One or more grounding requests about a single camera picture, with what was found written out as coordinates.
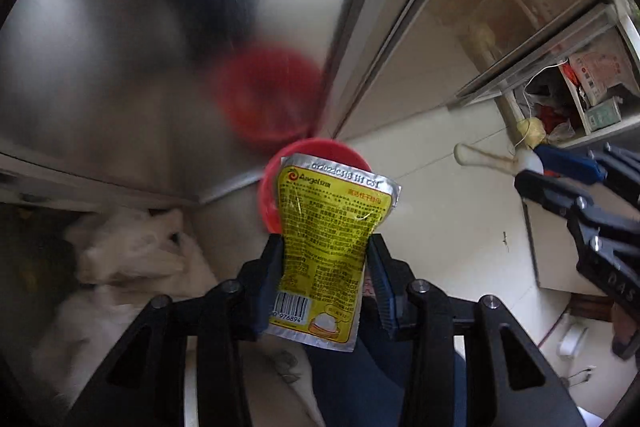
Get yellow yeast packet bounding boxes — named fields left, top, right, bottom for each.
left=268, top=164, right=401, bottom=352

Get red plastic trash bin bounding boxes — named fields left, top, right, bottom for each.
left=257, top=138, right=371, bottom=234

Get blue trouser legs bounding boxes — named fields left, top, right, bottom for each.
left=304, top=296, right=469, bottom=427

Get white woven sack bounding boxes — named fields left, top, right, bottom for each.
left=32, top=209, right=218, bottom=409

